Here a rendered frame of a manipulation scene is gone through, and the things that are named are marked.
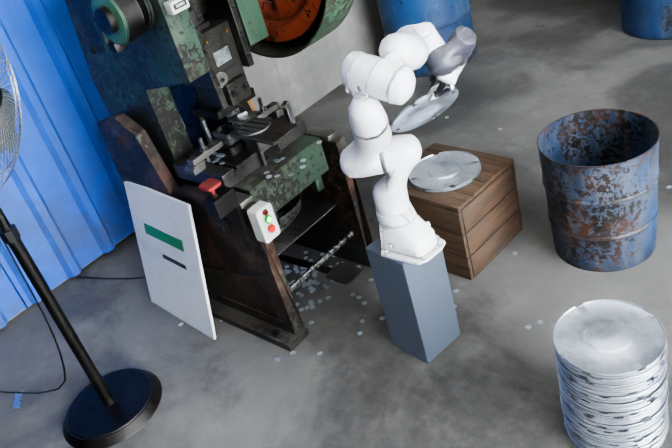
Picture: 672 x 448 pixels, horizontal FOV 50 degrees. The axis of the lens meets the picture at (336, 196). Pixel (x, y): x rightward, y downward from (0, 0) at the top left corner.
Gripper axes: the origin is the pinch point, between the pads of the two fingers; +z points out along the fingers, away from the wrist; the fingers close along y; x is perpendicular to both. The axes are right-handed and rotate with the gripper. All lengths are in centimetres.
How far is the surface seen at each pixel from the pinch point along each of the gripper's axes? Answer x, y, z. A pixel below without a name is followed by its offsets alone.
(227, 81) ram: 65, 36, 7
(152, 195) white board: 103, 24, 55
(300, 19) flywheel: 30, 48, 5
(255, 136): 63, 15, 15
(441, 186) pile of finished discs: 2.6, -26.9, 28.6
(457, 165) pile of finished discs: -10.0, -20.8, 32.9
